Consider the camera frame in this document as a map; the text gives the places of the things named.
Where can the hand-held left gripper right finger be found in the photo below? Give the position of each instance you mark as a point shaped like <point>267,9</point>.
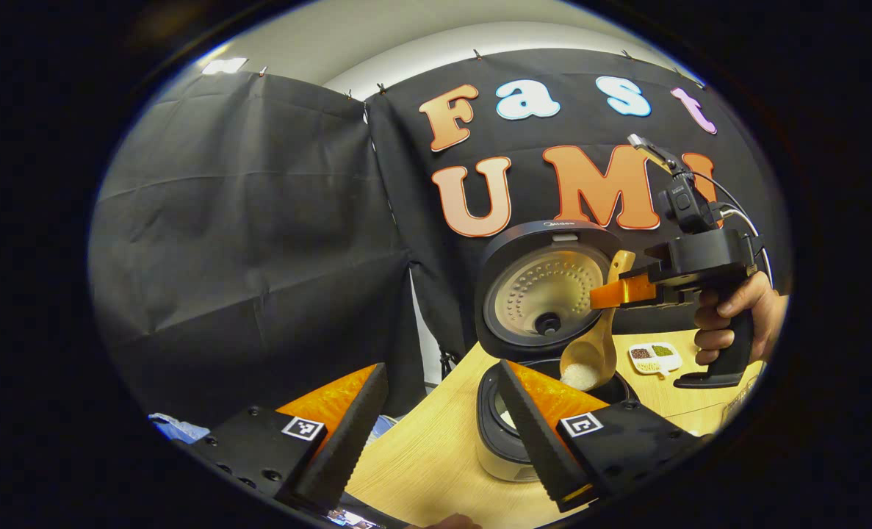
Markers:
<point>538,448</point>

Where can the black rice cooker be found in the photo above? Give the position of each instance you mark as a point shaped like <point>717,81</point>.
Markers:
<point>538,286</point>

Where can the clear rice bowl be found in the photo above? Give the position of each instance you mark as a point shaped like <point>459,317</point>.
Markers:
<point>740,404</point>

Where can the ceiling light panel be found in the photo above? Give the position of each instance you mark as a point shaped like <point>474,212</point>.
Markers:
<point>224,66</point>

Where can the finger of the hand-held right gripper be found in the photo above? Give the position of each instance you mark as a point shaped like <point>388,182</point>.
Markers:
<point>619,292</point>

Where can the white divided bean dish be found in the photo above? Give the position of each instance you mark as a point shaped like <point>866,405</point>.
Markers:
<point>656,358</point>

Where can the blue cloth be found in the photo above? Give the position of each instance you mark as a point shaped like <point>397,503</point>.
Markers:
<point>178,428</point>

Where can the wooden spoon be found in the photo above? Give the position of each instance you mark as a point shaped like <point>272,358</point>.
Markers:
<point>601,345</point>

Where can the white rice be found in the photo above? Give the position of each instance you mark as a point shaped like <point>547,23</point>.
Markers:
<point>507,419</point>
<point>579,376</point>

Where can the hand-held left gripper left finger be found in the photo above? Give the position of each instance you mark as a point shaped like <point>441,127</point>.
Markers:
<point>347,444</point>

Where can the black backdrop cloth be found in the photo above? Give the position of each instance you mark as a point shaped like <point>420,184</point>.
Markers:
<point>244,242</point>

